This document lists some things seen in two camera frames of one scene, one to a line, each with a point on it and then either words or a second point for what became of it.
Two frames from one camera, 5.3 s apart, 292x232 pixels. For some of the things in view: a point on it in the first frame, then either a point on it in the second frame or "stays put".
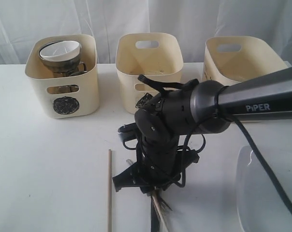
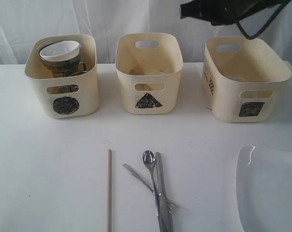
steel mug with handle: x=81 y=68 stays put
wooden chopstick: x=162 y=221 -> x=148 y=88
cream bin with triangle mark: x=157 y=56 stays put
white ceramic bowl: x=60 y=51 stays put
